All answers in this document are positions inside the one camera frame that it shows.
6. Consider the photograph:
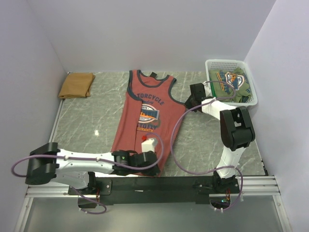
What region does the red tank top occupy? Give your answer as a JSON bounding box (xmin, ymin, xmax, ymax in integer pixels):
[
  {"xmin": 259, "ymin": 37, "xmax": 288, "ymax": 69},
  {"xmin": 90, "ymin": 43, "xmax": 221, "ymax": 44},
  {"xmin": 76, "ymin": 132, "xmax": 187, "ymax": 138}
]
[{"xmin": 111, "ymin": 70, "xmax": 186, "ymax": 172}]

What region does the tan ribbed tank top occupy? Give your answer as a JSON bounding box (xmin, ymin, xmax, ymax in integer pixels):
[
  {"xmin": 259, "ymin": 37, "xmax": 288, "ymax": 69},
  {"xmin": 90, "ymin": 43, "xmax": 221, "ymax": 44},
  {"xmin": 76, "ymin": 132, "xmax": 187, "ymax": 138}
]
[{"xmin": 58, "ymin": 73, "xmax": 95, "ymax": 99}]

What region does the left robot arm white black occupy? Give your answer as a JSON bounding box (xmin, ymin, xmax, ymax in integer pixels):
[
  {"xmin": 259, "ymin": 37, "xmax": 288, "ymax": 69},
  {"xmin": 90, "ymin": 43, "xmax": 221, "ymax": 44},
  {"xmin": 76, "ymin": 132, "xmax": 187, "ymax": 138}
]
[{"xmin": 26, "ymin": 138, "xmax": 162, "ymax": 194}]

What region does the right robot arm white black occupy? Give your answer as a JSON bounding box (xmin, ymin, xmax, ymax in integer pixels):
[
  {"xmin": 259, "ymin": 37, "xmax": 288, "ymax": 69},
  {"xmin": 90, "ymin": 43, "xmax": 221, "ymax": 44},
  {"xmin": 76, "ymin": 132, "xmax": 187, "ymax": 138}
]
[{"xmin": 185, "ymin": 83, "xmax": 255, "ymax": 193}]

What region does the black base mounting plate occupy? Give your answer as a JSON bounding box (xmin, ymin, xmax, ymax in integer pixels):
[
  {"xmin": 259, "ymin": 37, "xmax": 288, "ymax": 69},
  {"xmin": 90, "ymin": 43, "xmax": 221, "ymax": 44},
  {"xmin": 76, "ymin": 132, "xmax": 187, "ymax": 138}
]
[{"xmin": 81, "ymin": 176, "xmax": 241, "ymax": 205}]

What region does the green garment in basket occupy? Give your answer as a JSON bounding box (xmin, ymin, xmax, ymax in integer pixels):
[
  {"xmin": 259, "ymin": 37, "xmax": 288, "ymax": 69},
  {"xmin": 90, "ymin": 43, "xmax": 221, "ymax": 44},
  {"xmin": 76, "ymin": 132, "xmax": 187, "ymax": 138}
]
[{"xmin": 209, "ymin": 67, "xmax": 252, "ymax": 103}]

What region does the white plastic laundry basket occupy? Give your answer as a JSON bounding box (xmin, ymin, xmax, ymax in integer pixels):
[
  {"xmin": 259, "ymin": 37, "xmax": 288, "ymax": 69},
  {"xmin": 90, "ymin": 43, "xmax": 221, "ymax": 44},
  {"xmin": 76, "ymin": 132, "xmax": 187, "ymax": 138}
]
[{"xmin": 203, "ymin": 59, "xmax": 258, "ymax": 106}]

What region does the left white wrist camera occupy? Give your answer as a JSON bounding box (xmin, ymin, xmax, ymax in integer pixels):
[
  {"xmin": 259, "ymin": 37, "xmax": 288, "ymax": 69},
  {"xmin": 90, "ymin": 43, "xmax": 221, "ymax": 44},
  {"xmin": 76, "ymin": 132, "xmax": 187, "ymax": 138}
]
[{"xmin": 141, "ymin": 135, "xmax": 158, "ymax": 153}]

